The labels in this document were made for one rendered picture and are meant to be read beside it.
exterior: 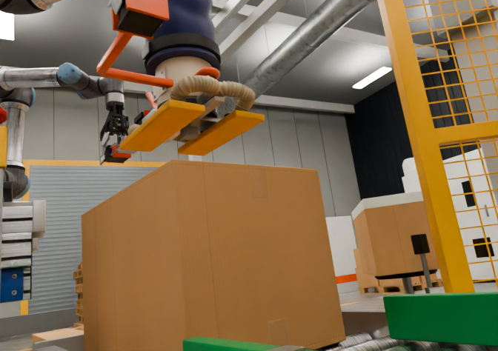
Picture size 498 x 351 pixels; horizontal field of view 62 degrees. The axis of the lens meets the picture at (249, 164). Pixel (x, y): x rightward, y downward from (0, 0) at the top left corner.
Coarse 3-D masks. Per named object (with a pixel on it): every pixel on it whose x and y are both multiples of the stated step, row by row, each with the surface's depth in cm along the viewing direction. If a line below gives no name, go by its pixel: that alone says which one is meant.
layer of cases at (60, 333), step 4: (68, 328) 228; (72, 328) 225; (76, 328) 221; (80, 328) 218; (44, 332) 219; (48, 332) 216; (52, 332) 213; (56, 332) 210; (60, 332) 207; (64, 332) 204; (68, 332) 202; (72, 332) 199; (76, 332) 197; (80, 332) 194; (32, 336) 219; (36, 336) 207; (40, 336) 201; (44, 336) 198; (48, 336) 196; (52, 336) 194; (56, 336) 191; (60, 336) 189; (64, 336) 186; (32, 340) 218; (36, 340) 206; (40, 340) 196; (44, 340) 186; (32, 344) 218; (32, 348) 217
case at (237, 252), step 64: (128, 192) 95; (192, 192) 79; (256, 192) 89; (320, 192) 101; (128, 256) 93; (192, 256) 76; (256, 256) 84; (320, 256) 95; (128, 320) 91; (192, 320) 72; (256, 320) 80; (320, 320) 90
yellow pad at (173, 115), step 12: (168, 108) 98; (180, 108) 99; (192, 108) 101; (204, 108) 103; (156, 120) 104; (168, 120) 105; (180, 120) 106; (192, 120) 107; (144, 132) 111; (156, 132) 112; (168, 132) 113; (120, 144) 122; (132, 144) 120; (144, 144) 121; (156, 144) 122
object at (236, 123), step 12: (228, 120) 111; (240, 120) 111; (252, 120) 112; (264, 120) 114; (204, 132) 121; (216, 132) 118; (228, 132) 119; (240, 132) 121; (192, 144) 127; (204, 144) 128; (216, 144) 129
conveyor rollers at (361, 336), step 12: (348, 336) 97; (360, 336) 98; (384, 336) 92; (324, 348) 91; (336, 348) 92; (348, 348) 84; (360, 348) 85; (372, 348) 86; (384, 348) 87; (396, 348) 79; (408, 348) 80; (420, 348) 81; (432, 348) 82; (444, 348) 74; (456, 348) 74; (468, 348) 75; (480, 348) 76
